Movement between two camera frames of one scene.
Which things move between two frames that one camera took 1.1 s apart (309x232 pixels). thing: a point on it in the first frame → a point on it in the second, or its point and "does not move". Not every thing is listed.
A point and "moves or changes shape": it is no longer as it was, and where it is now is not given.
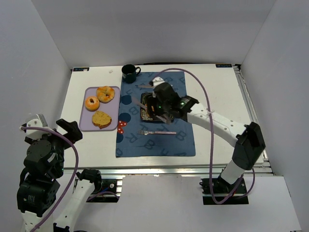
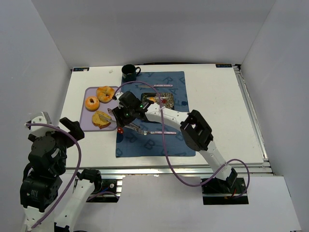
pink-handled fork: (144, 132) does not move
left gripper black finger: (74, 133) does not move
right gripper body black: (154, 108) → (118, 117)
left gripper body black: (68, 129) does not move
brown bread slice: (101, 119) does not move
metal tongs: (164, 117) moves or changes shape
